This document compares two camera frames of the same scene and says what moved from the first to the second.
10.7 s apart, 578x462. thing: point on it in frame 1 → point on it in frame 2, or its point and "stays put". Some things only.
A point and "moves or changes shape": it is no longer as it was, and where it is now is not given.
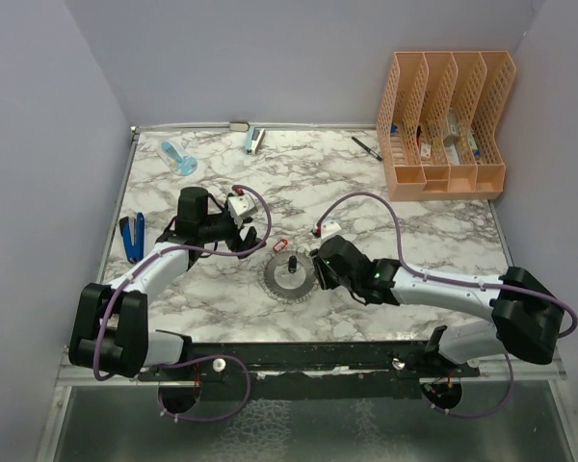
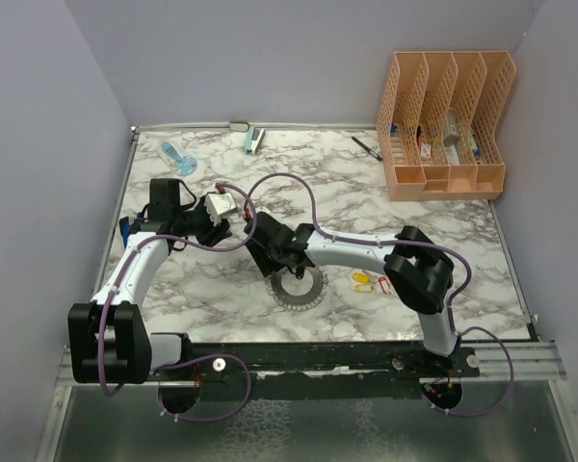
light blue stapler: x=253 y=140 stays put
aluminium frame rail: x=554 y=371 stays put
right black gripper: x=326 y=281 → x=267 y=268
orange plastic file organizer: x=436 y=111 stays put
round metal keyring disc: x=288 y=276 moves or changes shape
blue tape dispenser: x=180 y=165 stays put
